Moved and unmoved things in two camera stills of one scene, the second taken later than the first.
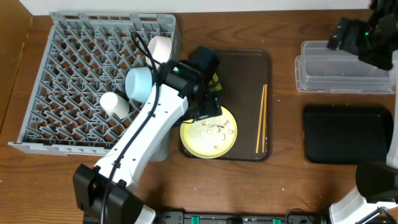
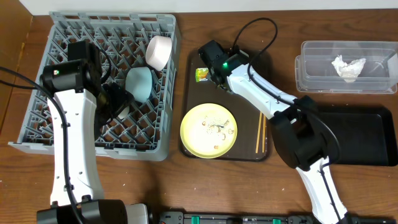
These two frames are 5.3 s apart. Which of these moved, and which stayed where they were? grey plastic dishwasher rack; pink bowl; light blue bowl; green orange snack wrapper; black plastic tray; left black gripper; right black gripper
Moved: left black gripper; right black gripper; green orange snack wrapper
Stayed: light blue bowl; black plastic tray; pink bowl; grey plastic dishwasher rack
